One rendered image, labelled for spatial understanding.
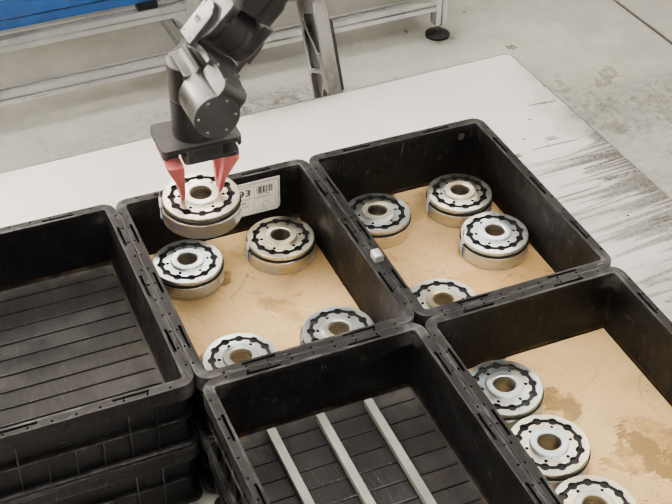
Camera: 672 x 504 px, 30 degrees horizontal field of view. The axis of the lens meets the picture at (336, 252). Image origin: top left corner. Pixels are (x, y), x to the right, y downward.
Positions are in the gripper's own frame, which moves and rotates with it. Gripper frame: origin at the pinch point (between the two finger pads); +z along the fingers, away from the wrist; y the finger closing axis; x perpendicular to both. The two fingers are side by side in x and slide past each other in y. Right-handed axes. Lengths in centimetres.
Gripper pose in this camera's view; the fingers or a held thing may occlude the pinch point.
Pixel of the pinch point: (200, 188)
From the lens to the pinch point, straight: 163.8
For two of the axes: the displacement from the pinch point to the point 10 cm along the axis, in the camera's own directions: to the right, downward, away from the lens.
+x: -3.7, -6.0, 7.1
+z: 0.0, 7.6, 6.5
